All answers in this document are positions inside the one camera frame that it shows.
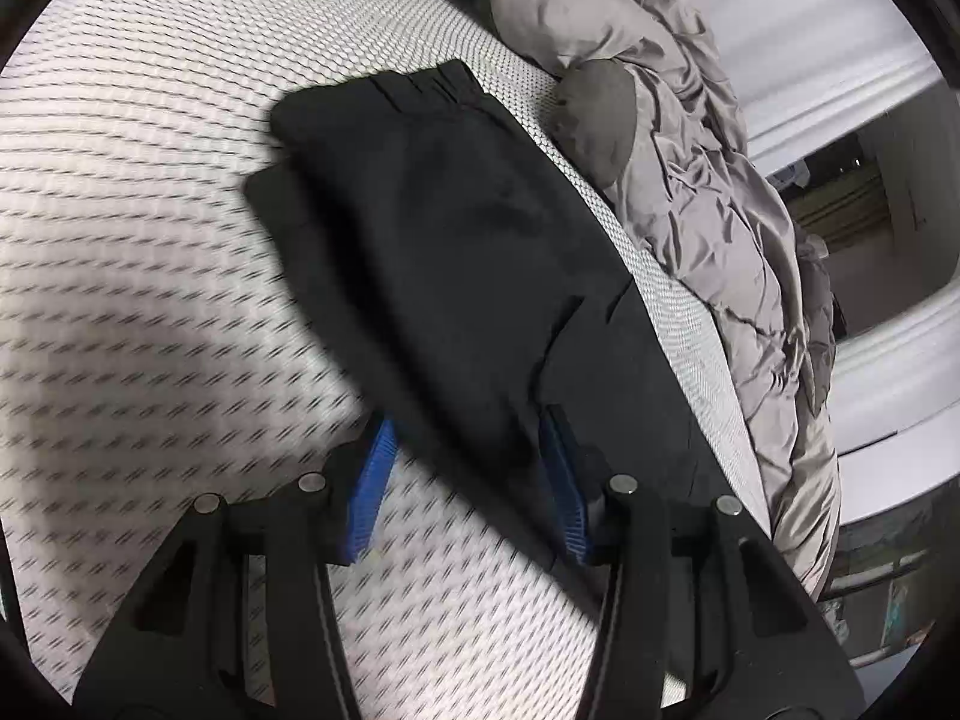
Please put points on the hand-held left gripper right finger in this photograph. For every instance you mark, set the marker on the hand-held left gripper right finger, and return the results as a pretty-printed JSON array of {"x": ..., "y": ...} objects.
[{"x": 564, "y": 495}]

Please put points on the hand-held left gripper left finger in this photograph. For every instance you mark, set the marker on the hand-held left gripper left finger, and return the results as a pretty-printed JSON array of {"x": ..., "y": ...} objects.
[{"x": 369, "y": 499}]

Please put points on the black pants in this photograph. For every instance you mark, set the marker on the black pants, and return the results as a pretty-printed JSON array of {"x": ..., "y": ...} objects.
[{"x": 450, "y": 255}]

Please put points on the grey quilted duvet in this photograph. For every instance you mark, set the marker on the grey quilted duvet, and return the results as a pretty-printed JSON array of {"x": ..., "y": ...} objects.
[{"x": 697, "y": 225}]

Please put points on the white honeycomb mattress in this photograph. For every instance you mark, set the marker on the white honeycomb mattress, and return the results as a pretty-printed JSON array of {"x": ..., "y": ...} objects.
[{"x": 150, "y": 240}]

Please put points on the dark grey bedding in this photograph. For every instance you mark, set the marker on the dark grey bedding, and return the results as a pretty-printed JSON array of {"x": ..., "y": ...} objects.
[{"x": 596, "y": 120}]

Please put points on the white moulded frame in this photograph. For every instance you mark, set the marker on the white moulded frame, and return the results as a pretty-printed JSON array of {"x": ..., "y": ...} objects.
[{"x": 892, "y": 360}]

